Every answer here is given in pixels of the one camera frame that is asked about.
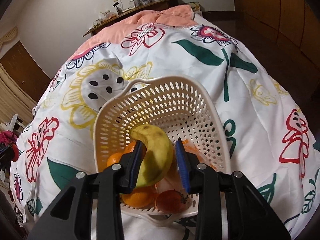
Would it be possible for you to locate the red tomato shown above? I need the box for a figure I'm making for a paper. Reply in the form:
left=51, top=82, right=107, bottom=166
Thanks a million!
left=156, top=189, right=190, bottom=212

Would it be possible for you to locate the white floral printed blanket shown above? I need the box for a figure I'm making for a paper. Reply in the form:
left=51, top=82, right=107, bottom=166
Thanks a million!
left=9, top=22, right=319, bottom=240

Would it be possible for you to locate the yellow banana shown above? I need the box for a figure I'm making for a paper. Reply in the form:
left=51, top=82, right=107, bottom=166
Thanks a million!
left=129, top=125, right=175, bottom=188

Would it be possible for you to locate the wooden headboard shelf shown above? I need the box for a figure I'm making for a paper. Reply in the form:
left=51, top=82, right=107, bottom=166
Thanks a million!
left=82, top=0, right=184, bottom=37

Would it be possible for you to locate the brown wooden door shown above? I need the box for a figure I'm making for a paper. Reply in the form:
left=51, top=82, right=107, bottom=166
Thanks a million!
left=0, top=41, right=52, bottom=103

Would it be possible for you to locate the smooth orange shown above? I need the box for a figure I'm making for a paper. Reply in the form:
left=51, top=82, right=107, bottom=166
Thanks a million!
left=124, top=141, right=137, bottom=154
left=122, top=185, right=158, bottom=208

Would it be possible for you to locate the red clothing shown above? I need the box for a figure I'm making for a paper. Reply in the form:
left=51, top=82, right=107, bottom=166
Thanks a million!
left=0, top=131, right=17, bottom=145

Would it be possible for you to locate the small white table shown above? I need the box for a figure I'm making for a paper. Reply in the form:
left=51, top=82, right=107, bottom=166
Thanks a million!
left=5, top=114, right=28, bottom=130

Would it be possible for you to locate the pink blanket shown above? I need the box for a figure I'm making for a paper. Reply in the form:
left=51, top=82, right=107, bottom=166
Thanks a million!
left=74, top=5, right=195, bottom=58

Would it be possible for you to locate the clear orange plastic bag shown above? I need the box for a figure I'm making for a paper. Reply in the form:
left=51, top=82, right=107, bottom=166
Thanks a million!
left=156, top=139, right=218, bottom=193

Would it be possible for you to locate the brown wooden wardrobe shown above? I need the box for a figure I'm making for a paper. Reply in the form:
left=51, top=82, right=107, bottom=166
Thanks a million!
left=200, top=0, right=320, bottom=98

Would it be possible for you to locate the beige plastic basket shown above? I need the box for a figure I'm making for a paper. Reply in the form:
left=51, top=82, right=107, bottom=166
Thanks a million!
left=93, top=76, right=232, bottom=228

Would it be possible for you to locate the beige curtain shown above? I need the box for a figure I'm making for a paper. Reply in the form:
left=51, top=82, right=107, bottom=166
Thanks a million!
left=0, top=26, right=38, bottom=135

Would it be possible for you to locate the wrinkled mandarin orange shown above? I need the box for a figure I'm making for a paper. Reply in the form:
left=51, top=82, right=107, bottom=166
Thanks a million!
left=107, top=152, right=125, bottom=168

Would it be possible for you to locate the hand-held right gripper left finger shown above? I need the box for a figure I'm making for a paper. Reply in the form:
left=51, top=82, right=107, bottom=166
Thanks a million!
left=27, top=140, right=143, bottom=240

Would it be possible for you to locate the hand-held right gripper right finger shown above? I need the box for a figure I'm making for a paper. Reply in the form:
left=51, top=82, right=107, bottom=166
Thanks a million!
left=174, top=140, right=292, bottom=240

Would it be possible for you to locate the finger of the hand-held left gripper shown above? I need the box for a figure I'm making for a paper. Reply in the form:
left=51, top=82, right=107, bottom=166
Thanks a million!
left=0, top=143, right=15, bottom=162

